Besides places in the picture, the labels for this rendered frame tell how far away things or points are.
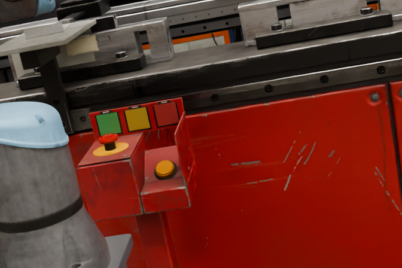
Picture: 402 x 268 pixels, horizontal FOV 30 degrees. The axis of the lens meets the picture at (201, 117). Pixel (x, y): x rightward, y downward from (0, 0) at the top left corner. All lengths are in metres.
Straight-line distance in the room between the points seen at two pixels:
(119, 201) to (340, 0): 0.68
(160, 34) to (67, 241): 0.88
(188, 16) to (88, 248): 1.12
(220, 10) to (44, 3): 0.73
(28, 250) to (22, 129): 0.15
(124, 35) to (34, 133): 0.88
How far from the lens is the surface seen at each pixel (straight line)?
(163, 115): 1.55
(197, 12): 2.00
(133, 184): 1.44
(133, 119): 1.56
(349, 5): 1.74
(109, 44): 1.79
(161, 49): 1.77
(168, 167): 1.49
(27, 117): 0.93
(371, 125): 1.67
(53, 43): 1.56
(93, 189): 1.46
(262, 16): 1.73
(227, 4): 1.99
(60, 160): 0.95
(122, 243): 1.07
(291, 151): 1.68
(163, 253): 1.55
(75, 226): 0.97
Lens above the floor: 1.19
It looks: 15 degrees down
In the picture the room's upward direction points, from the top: 12 degrees counter-clockwise
